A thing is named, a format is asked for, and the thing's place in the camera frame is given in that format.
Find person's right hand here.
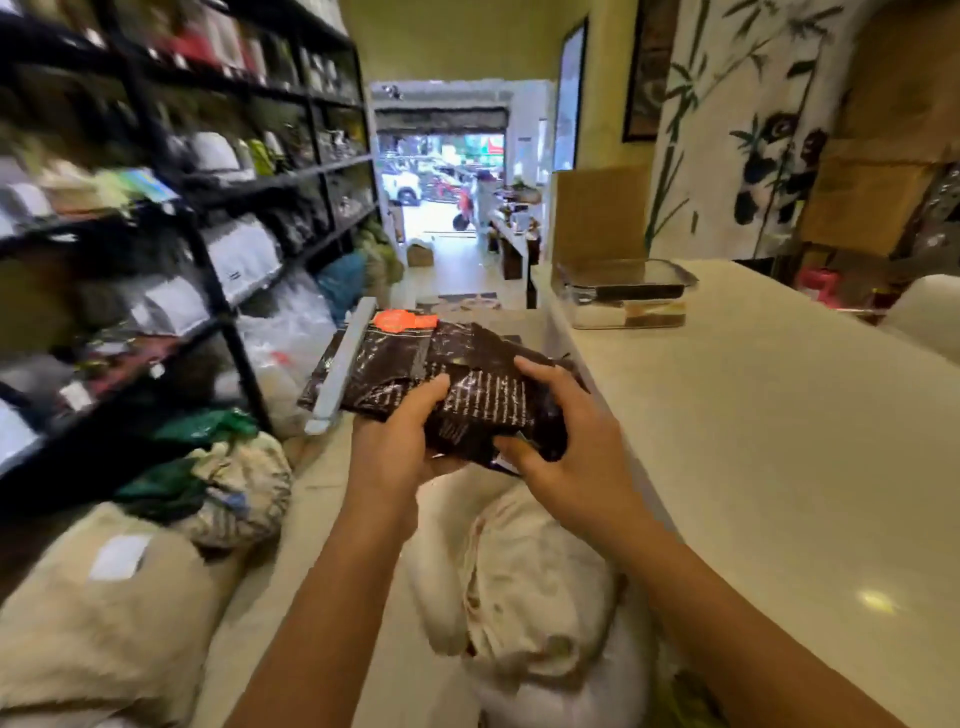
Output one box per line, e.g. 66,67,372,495
492,356,630,535

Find person's left hand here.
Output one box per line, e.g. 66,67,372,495
349,374,471,509

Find dark brown printed packet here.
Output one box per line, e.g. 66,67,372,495
297,310,590,475

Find person's left forearm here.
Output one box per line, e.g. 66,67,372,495
225,483,420,728

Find person's right forearm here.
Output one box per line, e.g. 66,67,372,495
592,491,912,728

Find orange label tag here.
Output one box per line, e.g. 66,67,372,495
372,309,440,334

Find grey bag sealing clip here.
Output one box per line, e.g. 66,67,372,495
304,297,379,437

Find blue plastic bag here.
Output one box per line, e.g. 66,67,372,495
316,251,369,324

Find open white cloth sack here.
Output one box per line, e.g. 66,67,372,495
403,465,676,728

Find clear plastic bags pile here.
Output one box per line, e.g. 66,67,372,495
225,270,339,440

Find wooden tea table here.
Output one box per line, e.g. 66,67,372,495
487,213,541,282

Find clear plastic container with lid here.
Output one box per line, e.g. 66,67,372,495
555,258,700,331

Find patterned cloth sack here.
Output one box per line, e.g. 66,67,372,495
171,432,294,555

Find white car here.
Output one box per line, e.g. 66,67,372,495
381,161,425,207

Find row of white pouches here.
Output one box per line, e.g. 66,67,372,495
127,213,285,337

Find cardboard box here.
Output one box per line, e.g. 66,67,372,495
551,164,654,286

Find green plastic bag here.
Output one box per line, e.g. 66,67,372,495
114,408,261,524

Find black metal shelving unit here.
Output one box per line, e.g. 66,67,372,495
0,0,385,519

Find pink plastic object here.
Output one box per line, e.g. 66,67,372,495
796,268,841,307

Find cream cloth sack with label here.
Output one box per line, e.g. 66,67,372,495
0,501,249,728

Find dark framed picture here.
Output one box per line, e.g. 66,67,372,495
621,0,682,144

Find large brown cardboard sheets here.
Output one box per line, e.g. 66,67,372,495
796,0,960,260

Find tall wall mirror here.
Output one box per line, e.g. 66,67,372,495
552,18,589,172

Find panda bamboo wall painting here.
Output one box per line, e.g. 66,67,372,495
645,0,879,261

